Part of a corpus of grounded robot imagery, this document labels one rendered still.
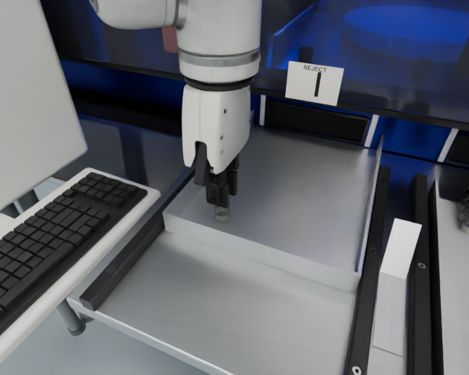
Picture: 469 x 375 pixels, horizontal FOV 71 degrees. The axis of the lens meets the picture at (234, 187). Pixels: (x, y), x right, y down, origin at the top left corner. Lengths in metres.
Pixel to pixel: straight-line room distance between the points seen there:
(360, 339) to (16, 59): 0.66
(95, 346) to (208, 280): 1.06
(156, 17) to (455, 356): 0.43
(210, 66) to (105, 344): 1.24
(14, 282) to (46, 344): 0.97
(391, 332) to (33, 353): 1.31
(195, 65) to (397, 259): 0.33
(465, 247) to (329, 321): 0.23
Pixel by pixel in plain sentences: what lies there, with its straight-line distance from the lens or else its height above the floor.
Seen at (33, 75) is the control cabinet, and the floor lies 1.01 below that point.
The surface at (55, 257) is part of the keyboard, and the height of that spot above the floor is 0.83.
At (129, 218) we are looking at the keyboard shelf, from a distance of 0.63.
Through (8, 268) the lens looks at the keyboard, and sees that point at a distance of 0.59.
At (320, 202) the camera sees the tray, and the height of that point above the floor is 0.88.
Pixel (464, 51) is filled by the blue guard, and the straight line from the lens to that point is 0.55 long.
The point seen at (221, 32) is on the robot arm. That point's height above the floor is 1.15.
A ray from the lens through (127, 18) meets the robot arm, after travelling 0.31.
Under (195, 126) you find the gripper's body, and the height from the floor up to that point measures 1.05.
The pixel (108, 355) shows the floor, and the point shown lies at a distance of 1.41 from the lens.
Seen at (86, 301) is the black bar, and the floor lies 0.90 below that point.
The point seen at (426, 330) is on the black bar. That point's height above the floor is 0.90.
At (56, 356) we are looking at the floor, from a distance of 1.48.
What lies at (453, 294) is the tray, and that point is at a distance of 0.48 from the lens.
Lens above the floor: 1.22
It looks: 39 degrees down
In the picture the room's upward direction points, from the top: straight up
